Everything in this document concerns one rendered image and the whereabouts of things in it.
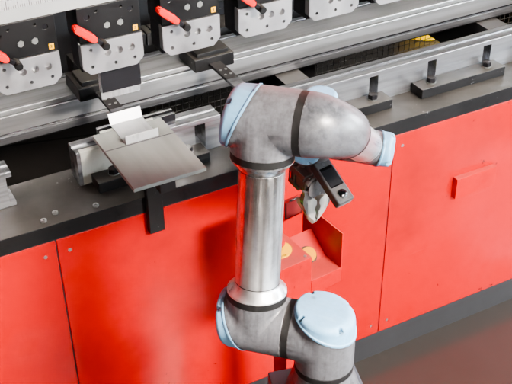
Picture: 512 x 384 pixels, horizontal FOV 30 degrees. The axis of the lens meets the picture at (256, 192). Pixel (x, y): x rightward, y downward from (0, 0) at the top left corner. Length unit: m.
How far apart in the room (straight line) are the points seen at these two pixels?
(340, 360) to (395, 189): 1.04
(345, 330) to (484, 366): 1.44
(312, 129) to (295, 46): 1.24
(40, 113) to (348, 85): 0.83
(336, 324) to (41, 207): 0.87
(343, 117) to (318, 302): 0.38
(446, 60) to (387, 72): 0.21
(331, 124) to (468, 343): 1.76
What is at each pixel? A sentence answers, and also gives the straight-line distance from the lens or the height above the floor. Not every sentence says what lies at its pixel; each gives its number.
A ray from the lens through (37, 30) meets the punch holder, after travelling 2.16.
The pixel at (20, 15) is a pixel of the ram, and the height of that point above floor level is 1.35.
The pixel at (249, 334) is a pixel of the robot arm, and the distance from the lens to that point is 1.82.
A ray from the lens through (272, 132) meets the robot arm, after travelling 1.61.
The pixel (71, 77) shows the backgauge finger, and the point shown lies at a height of 1.02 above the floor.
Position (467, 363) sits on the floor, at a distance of 3.19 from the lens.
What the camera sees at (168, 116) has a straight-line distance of 2.41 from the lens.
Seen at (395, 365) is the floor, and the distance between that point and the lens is 3.14.
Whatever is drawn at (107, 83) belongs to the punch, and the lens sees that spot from 2.31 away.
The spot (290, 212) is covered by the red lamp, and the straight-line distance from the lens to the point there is 2.39.
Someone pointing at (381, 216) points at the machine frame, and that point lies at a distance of 2.79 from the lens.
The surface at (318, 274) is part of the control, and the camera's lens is 2.35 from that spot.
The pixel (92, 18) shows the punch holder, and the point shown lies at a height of 1.31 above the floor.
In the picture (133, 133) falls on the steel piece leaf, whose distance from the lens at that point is 2.34.
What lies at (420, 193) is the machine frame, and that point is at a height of 0.60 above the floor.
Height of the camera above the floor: 2.20
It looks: 35 degrees down
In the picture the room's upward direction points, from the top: 1 degrees counter-clockwise
